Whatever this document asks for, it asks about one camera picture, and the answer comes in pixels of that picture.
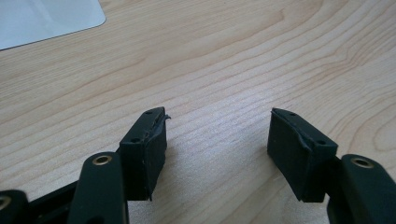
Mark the white expandable book rack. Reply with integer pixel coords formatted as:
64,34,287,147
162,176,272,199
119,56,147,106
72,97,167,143
0,0,107,51

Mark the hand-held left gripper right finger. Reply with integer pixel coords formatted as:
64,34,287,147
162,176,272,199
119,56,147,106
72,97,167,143
266,107,340,203

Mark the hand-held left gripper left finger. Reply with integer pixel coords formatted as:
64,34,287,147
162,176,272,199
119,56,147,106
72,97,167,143
119,106,172,202

